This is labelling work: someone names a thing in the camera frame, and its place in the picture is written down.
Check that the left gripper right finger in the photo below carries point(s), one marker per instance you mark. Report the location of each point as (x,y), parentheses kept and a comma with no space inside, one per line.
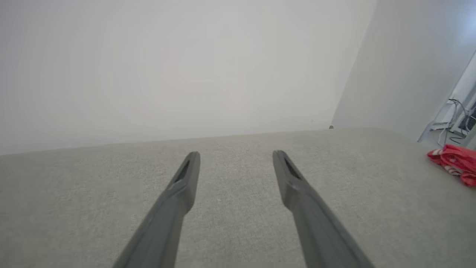
(312,219)

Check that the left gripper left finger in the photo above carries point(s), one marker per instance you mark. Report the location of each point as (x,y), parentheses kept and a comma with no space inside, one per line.
(167,212)

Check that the red and white shirt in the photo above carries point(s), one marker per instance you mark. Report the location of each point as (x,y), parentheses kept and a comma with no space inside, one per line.
(457,160)

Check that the white appliance with black vents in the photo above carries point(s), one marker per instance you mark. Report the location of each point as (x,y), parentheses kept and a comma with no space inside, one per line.
(465,87)

